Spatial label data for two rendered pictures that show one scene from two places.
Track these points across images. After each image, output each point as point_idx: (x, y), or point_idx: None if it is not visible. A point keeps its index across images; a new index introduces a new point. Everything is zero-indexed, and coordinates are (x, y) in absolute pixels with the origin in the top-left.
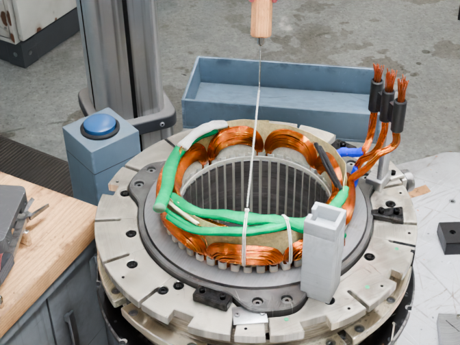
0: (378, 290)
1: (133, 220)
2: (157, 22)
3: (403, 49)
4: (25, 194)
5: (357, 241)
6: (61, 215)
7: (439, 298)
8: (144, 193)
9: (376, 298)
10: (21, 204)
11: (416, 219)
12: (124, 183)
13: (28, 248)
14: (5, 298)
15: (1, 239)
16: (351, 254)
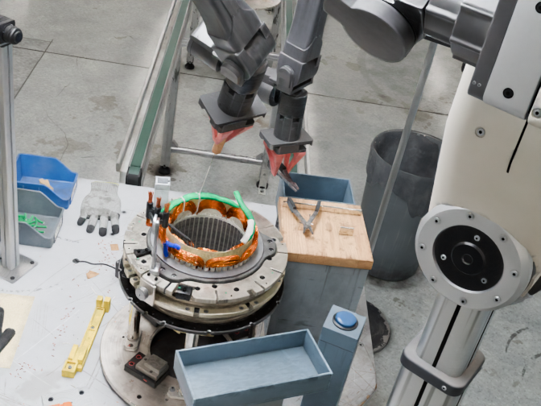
0: (134, 221)
1: (258, 228)
2: (390, 399)
3: None
4: (270, 144)
5: (151, 233)
6: (299, 244)
7: None
8: (263, 237)
9: (134, 217)
10: (267, 142)
11: (127, 255)
12: (278, 243)
13: (297, 228)
14: (284, 209)
15: (260, 130)
16: (151, 229)
